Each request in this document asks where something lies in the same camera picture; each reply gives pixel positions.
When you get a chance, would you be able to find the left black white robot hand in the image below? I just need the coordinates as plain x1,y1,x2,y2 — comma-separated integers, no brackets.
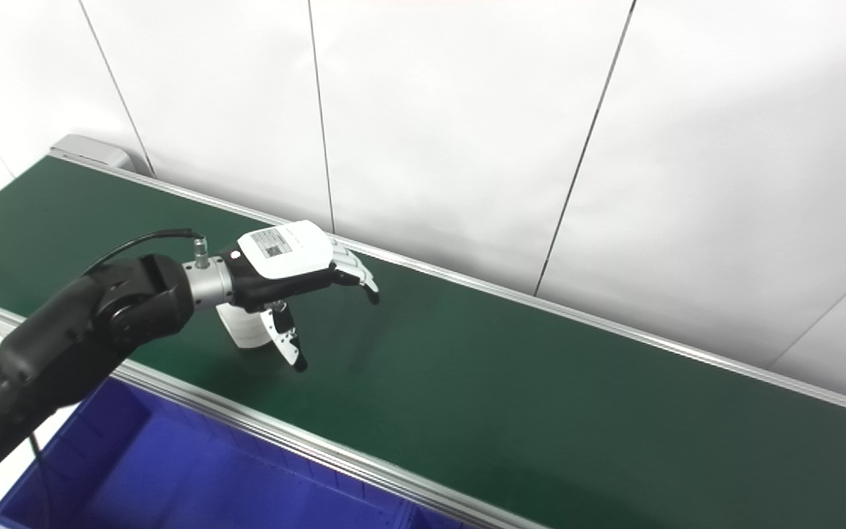
217,220,381,373

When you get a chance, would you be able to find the white round part with hole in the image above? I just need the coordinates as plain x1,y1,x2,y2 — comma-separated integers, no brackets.
216,301,278,350

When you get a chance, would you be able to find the green conveyor belt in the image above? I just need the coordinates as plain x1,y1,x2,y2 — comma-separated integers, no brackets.
0,156,846,529
0,134,846,529

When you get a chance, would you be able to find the blue plastic bin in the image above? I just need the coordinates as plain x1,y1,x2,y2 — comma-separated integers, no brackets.
405,504,482,529
0,378,424,529

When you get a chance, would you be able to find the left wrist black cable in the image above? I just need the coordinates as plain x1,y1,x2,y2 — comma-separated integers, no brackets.
30,228,208,529

